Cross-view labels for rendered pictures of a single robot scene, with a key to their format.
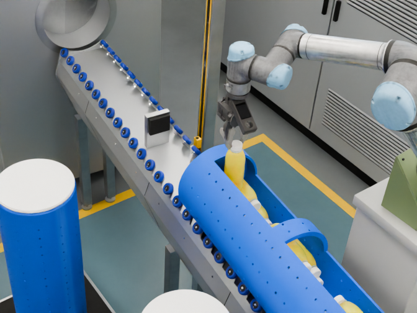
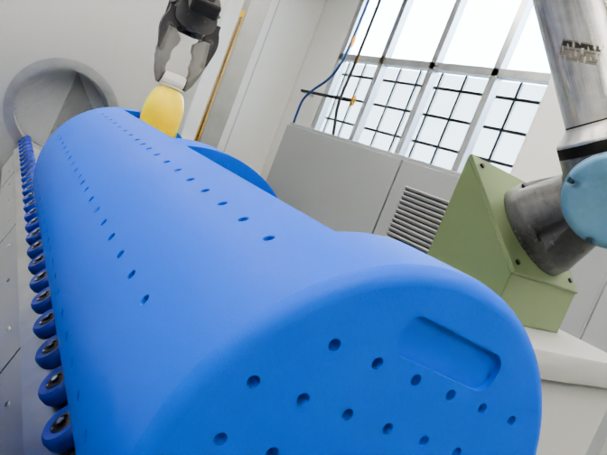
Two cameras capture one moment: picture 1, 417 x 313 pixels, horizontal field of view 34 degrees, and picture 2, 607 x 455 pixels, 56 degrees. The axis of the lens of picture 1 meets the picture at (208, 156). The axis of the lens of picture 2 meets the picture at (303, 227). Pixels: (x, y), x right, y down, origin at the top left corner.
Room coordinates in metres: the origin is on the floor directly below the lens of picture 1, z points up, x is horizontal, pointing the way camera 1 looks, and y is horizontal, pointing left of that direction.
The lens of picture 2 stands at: (0.76, -0.42, 1.26)
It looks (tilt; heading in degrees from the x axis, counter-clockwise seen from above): 6 degrees down; 2
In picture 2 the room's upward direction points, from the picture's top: 21 degrees clockwise
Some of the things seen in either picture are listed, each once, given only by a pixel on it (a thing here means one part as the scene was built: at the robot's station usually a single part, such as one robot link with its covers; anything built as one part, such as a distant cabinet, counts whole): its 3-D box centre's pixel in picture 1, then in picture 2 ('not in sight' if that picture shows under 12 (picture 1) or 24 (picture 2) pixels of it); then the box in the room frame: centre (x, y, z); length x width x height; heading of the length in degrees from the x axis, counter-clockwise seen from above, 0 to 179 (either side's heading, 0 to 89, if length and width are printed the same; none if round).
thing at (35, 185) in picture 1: (34, 184); not in sight; (1.75, 0.60, 1.03); 0.28 x 0.28 x 0.01
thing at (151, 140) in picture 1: (157, 130); not in sight; (2.15, 0.21, 1.00); 0.10 x 0.04 x 0.15; 123
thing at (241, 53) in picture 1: (241, 62); not in sight; (1.73, -0.07, 1.60); 0.09 x 0.08 x 0.11; 62
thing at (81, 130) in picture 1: (84, 164); not in sight; (2.70, 0.65, 0.31); 0.06 x 0.06 x 0.63; 33
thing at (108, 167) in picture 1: (108, 156); not in sight; (2.78, 0.53, 0.31); 0.06 x 0.06 x 0.63; 33
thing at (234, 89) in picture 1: (237, 84); not in sight; (1.73, -0.07, 1.53); 0.08 x 0.08 x 0.05
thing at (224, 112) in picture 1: (234, 105); (197, 0); (1.74, -0.07, 1.45); 0.09 x 0.08 x 0.12; 33
